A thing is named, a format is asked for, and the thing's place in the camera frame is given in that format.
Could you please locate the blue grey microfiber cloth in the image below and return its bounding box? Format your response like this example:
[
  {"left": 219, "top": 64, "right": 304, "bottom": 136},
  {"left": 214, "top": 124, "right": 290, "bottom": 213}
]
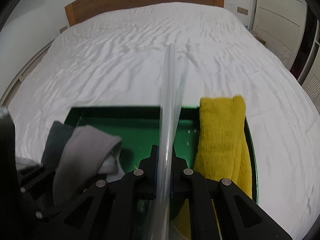
[{"left": 41, "top": 121, "right": 75, "bottom": 169}]

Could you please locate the white bed duvet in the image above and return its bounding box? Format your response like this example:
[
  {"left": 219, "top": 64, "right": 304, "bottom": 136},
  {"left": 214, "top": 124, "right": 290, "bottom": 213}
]
[{"left": 9, "top": 3, "right": 319, "bottom": 239}]

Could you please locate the grey face mask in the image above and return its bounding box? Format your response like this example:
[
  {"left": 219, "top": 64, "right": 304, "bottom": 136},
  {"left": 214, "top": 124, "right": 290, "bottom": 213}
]
[{"left": 53, "top": 125, "right": 125, "bottom": 206}]

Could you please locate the yellow towel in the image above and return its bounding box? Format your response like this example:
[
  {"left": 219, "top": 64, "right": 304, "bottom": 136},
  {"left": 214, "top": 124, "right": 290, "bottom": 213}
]
[{"left": 172, "top": 94, "right": 253, "bottom": 240}]

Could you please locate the green tray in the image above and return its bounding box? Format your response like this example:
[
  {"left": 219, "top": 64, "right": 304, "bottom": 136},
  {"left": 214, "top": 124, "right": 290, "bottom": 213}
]
[{"left": 63, "top": 104, "right": 259, "bottom": 203}]

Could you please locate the clear zip bag blue slider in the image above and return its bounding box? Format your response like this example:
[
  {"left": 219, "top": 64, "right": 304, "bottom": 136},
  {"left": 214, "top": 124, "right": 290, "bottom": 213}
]
[{"left": 145, "top": 43, "right": 188, "bottom": 239}]

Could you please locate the dark glass jar wooden lid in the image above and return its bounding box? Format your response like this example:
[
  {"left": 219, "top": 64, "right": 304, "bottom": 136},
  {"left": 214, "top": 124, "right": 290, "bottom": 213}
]
[{"left": 1, "top": 106, "right": 16, "bottom": 170}]

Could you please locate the white wardrobe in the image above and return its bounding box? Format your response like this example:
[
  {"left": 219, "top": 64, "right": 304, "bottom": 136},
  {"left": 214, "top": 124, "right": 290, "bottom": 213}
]
[{"left": 252, "top": 0, "right": 319, "bottom": 106}]

